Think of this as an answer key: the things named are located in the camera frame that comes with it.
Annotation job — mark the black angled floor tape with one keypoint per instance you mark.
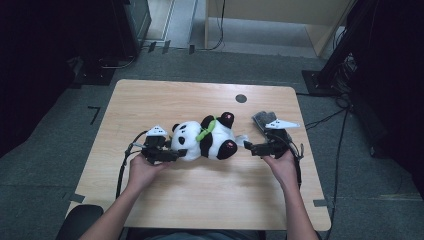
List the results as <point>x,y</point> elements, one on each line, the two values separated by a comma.
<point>95,112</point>

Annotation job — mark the panda plush toy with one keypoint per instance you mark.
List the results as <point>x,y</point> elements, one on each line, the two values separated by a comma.
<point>190,140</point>

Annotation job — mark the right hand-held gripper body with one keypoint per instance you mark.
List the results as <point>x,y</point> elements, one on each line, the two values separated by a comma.
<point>280,143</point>

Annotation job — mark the person's left hand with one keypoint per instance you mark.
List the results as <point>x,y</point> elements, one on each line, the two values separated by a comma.
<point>143,175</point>

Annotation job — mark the dark round table grommet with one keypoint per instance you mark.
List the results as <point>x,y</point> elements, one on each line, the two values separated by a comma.
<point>241,98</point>

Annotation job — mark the dark cabinet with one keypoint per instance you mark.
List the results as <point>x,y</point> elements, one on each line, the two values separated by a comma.
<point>133,26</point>

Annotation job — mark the light wooden cabinet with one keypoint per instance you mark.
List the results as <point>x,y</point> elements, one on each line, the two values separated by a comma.
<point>266,10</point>

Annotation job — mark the person's clothing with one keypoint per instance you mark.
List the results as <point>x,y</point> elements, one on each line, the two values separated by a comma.
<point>186,235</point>

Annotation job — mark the grey cloth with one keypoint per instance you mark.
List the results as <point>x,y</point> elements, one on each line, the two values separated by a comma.
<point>261,118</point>

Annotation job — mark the person's right hand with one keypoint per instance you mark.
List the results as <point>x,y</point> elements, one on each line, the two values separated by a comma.
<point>285,170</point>

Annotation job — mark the black chair armrest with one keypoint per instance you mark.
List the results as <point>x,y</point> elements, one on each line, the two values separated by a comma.
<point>78,221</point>

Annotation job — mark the dark curtain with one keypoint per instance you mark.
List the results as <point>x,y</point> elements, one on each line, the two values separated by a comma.
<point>396,83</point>
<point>40,66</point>

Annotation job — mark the grey floor tape strip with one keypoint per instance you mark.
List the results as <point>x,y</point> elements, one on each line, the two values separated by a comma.
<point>321,202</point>
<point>75,197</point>

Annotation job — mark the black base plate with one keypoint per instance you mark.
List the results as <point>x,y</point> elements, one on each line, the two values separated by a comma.
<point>93,76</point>

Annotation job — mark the black metal stand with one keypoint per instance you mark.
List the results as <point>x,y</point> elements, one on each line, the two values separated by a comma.
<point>336,60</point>

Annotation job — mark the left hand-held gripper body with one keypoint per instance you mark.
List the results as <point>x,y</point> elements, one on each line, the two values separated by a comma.
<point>153,146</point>

